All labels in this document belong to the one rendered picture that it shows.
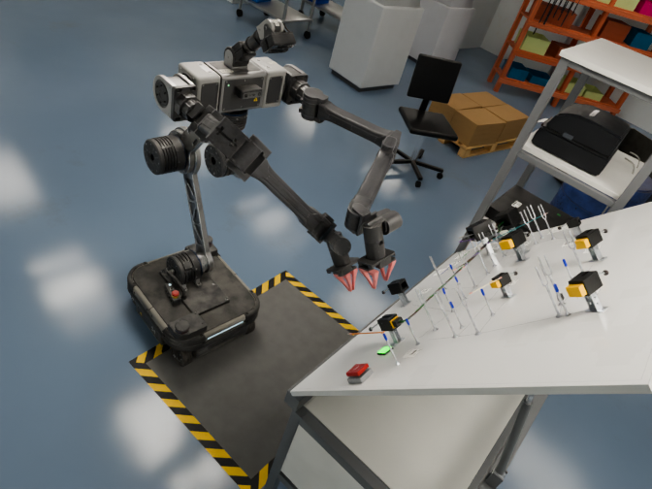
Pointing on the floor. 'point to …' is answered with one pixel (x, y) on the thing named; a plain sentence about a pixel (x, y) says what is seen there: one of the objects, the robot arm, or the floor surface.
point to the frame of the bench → (352, 453)
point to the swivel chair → (435, 73)
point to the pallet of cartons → (480, 122)
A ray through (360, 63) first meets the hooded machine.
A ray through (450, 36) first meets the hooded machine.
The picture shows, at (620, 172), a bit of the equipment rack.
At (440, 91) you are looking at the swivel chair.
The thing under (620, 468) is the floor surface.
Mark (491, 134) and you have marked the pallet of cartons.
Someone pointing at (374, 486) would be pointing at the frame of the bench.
